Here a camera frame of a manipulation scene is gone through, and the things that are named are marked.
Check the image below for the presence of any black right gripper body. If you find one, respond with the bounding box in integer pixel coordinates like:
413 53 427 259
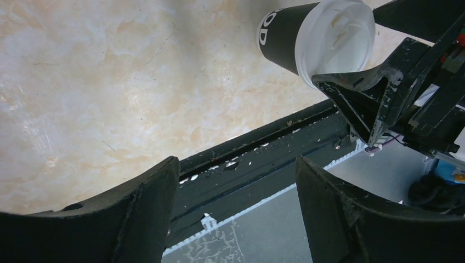
389 15 464 158

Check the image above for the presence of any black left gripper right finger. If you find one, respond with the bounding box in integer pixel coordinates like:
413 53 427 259
296 157 464 262

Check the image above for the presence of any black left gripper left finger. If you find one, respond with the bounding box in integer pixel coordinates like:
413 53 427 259
1 156 180 262

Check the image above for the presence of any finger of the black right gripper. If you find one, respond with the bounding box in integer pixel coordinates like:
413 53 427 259
311 38 431 146
373 0 464 42

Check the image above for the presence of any white plastic cup lid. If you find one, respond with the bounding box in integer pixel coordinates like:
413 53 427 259
294 1 376 88

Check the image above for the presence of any black paper coffee cup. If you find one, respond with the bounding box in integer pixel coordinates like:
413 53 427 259
256 3 318 74

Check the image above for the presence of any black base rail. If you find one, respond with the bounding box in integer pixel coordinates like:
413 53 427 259
167 100 357 247

